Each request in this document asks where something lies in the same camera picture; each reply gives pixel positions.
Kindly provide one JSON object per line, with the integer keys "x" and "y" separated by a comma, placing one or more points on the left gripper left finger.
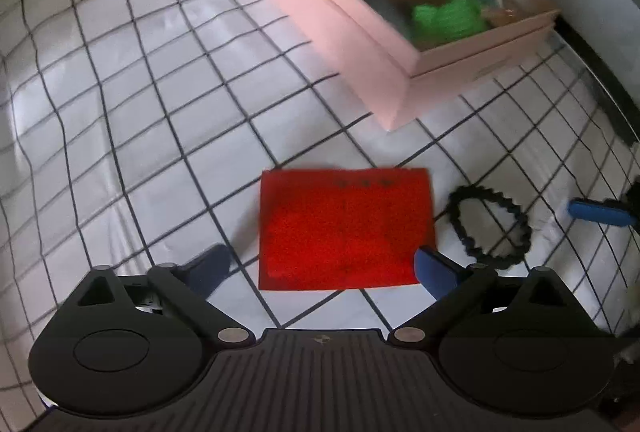
{"x": 206, "y": 272}

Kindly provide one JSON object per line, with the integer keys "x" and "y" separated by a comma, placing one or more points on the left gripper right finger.
{"x": 437, "y": 274}

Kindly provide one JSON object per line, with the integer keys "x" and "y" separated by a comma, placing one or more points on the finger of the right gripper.
{"x": 608, "y": 212}

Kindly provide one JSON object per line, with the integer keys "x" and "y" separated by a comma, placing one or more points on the checkered white tablecloth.
{"x": 134, "y": 132}

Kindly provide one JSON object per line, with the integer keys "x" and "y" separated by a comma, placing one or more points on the pink box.
{"x": 396, "y": 81}

